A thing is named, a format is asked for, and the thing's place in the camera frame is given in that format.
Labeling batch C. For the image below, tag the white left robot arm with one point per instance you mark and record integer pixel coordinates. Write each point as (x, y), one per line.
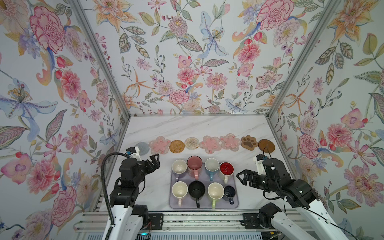
(126, 218)

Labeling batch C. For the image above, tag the cream mug purple handle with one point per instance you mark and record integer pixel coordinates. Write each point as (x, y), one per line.
(179, 169)

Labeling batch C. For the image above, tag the cream mug green handle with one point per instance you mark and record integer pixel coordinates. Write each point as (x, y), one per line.
(216, 192)

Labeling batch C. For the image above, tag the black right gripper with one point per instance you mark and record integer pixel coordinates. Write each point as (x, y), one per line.
(252, 175)

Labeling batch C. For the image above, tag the aluminium corner post left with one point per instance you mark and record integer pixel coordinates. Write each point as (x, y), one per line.
(99, 56)

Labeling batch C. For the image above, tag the lilac tray mat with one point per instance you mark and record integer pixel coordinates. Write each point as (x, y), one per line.
(188, 203)

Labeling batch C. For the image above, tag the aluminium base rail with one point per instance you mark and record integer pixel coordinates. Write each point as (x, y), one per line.
(194, 225)

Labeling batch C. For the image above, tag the dark navy small mug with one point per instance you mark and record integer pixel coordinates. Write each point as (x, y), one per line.
(229, 194)

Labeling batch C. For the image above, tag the woven tan round coaster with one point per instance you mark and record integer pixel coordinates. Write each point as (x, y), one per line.
(177, 146)

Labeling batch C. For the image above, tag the black mug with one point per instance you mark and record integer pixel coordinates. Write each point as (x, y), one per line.
(197, 191)

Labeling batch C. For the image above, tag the cork paw coaster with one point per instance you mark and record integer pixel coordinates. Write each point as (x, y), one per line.
(249, 143)

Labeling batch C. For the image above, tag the red inside white mug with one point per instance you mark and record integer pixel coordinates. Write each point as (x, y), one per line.
(226, 171)

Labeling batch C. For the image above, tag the brown wooden round coaster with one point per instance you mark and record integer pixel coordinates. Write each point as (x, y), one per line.
(266, 146)

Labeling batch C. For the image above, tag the colourful patterned round coaster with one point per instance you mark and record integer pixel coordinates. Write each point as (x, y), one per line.
(192, 143)

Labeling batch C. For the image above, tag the grey round coaster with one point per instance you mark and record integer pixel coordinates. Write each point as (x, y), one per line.
(143, 147)

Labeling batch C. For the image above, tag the white mug blue handle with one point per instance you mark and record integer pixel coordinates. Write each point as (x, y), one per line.
(212, 166)

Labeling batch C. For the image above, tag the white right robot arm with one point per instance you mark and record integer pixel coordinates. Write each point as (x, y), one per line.
(307, 203)

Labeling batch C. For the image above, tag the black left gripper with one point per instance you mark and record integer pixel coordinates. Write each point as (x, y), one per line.
(156, 165)

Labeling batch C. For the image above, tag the cream mug pink handle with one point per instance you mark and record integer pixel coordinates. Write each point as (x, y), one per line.
(180, 191)

